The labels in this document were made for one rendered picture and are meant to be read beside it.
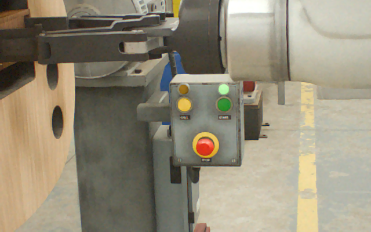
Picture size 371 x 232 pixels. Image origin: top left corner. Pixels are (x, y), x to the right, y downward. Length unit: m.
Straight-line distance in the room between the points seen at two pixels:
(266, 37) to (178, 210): 1.40
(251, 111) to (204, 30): 4.47
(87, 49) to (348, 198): 3.56
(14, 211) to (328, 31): 0.34
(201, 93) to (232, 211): 2.29
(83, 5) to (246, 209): 2.42
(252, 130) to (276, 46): 4.51
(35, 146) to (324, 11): 0.34
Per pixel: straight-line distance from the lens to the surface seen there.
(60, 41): 0.66
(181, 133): 1.74
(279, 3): 0.66
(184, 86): 1.71
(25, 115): 0.78
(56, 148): 0.86
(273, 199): 4.12
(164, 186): 2.01
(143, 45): 0.65
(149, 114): 1.85
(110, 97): 1.93
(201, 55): 0.67
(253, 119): 5.14
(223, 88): 1.69
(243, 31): 0.65
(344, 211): 3.98
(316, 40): 0.65
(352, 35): 0.64
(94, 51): 0.66
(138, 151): 1.95
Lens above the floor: 1.48
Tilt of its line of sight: 14 degrees down
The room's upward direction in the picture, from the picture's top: 2 degrees counter-clockwise
